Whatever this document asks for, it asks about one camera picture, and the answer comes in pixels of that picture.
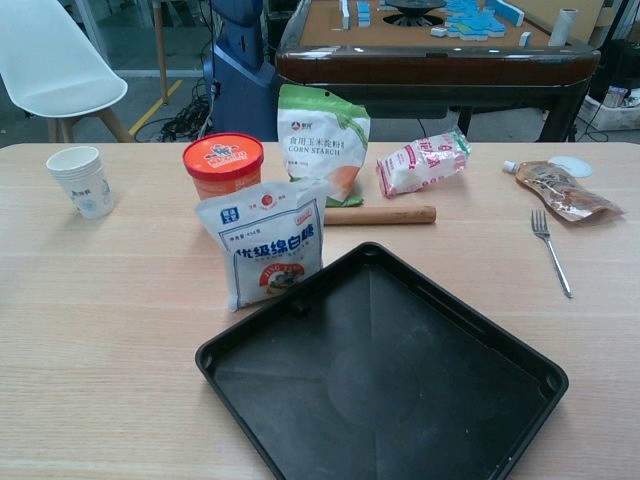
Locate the white paper cup stack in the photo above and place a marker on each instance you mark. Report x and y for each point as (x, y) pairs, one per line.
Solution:
(85, 185)

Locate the wooden rolling pin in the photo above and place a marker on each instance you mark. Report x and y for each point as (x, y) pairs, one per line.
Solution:
(380, 215)

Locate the silver metal fork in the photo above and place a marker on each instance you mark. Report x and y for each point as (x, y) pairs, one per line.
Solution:
(550, 247)

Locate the blue mahjong tile pile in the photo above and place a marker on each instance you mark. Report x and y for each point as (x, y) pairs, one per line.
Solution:
(475, 20)

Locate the black square baking tray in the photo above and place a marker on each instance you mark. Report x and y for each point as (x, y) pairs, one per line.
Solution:
(375, 375)

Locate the brown sauce spout pouch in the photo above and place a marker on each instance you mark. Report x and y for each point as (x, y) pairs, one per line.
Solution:
(565, 192)

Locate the white chair wooden legs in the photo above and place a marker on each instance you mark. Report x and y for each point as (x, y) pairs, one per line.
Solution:
(50, 60)

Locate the white sugar bag blue print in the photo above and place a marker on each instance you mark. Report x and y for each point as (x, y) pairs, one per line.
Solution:
(265, 240)

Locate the green white corn starch bag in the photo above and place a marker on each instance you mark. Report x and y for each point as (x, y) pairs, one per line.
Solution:
(320, 145)

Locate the white paper roll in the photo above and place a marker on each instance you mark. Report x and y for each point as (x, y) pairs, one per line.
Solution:
(563, 27)

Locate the brown mahjong table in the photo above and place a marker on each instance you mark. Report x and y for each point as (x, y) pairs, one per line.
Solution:
(425, 65)

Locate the red white snack bag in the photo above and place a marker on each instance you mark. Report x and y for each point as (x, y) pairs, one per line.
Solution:
(420, 165)

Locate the orange lid food tub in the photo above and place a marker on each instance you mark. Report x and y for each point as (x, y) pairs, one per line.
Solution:
(222, 160)

